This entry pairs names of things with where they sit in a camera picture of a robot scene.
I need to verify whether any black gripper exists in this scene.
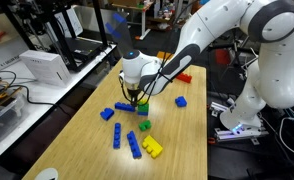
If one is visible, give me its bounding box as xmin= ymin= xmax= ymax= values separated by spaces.
xmin=127 ymin=89 xmax=142 ymax=106

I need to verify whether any white cable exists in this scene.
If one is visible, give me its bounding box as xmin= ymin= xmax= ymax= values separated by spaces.
xmin=278 ymin=116 xmax=294 ymax=159

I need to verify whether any long blue lego brick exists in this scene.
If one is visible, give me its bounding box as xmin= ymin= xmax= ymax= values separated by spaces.
xmin=126 ymin=130 xmax=143 ymax=160
xmin=114 ymin=101 xmax=137 ymax=113
xmin=112 ymin=122 xmax=122 ymax=150

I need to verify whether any white table grommet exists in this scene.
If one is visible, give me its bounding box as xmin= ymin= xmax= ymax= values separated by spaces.
xmin=34 ymin=167 xmax=60 ymax=180

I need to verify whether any orange chair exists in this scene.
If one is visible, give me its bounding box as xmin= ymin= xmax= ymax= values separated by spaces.
xmin=156 ymin=50 xmax=175 ymax=61

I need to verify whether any white paper sheet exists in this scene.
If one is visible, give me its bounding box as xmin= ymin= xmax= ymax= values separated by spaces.
xmin=53 ymin=7 xmax=84 ymax=38

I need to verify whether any clear plastic bin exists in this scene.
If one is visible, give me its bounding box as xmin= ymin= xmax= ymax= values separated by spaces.
xmin=0 ymin=87 xmax=31 ymax=148

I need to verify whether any white cardboard box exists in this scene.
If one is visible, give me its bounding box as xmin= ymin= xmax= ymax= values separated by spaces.
xmin=19 ymin=49 xmax=73 ymax=88

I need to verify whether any red bin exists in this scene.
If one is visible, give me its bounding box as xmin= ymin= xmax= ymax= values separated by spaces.
xmin=215 ymin=48 xmax=232 ymax=66

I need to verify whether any white side table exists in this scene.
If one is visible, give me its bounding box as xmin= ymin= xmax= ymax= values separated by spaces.
xmin=0 ymin=42 xmax=118 ymax=169

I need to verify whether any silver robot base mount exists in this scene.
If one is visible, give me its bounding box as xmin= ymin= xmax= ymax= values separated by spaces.
xmin=209 ymin=101 xmax=270 ymax=145

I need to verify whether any small green lego brick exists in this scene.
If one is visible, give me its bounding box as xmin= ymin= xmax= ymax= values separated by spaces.
xmin=138 ymin=119 xmax=152 ymax=132

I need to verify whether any black table cable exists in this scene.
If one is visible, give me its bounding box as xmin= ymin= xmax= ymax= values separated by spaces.
xmin=0 ymin=70 xmax=60 ymax=108

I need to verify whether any red lego brick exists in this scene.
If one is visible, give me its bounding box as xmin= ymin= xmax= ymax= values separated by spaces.
xmin=175 ymin=72 xmax=193 ymax=84

